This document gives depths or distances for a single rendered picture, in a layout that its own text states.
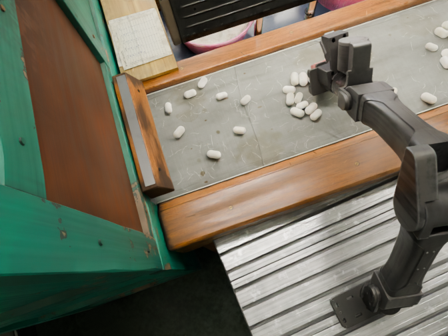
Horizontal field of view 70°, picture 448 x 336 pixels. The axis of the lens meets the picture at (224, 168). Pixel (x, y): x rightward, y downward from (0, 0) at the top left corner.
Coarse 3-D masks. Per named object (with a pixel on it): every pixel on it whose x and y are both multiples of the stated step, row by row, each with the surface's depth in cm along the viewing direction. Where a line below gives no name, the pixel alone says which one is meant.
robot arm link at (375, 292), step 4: (368, 288) 65; (372, 288) 64; (376, 288) 63; (368, 292) 65; (372, 292) 63; (376, 292) 63; (368, 296) 66; (372, 296) 64; (376, 296) 63; (380, 296) 62; (372, 300) 64; (376, 300) 63; (380, 300) 63; (372, 304) 64; (376, 304) 64; (372, 308) 66; (376, 308) 65; (396, 308) 66; (400, 308) 66
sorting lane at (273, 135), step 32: (352, 32) 89; (384, 32) 88; (416, 32) 87; (256, 64) 87; (288, 64) 87; (384, 64) 85; (416, 64) 84; (160, 96) 86; (256, 96) 84; (320, 96) 83; (416, 96) 82; (160, 128) 83; (192, 128) 83; (224, 128) 82; (256, 128) 82; (288, 128) 81; (320, 128) 81; (352, 128) 80; (192, 160) 80; (224, 160) 80; (256, 160) 79
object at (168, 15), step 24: (168, 0) 49; (192, 0) 50; (216, 0) 51; (240, 0) 52; (264, 0) 53; (288, 0) 54; (312, 0) 55; (168, 24) 51; (192, 24) 52; (216, 24) 53; (240, 24) 55
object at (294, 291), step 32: (352, 192) 82; (384, 192) 82; (288, 224) 83; (320, 224) 81; (352, 224) 80; (384, 224) 81; (224, 256) 80; (256, 256) 79; (288, 256) 79; (320, 256) 78; (352, 256) 78; (384, 256) 77; (256, 288) 77; (288, 288) 78; (320, 288) 76; (256, 320) 75; (288, 320) 74; (320, 320) 76; (384, 320) 73; (416, 320) 73
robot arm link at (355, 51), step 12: (360, 36) 65; (348, 48) 63; (360, 48) 61; (348, 60) 64; (360, 60) 62; (348, 72) 63; (360, 72) 63; (372, 72) 63; (348, 84) 64; (360, 84) 64; (348, 96) 61; (348, 108) 62
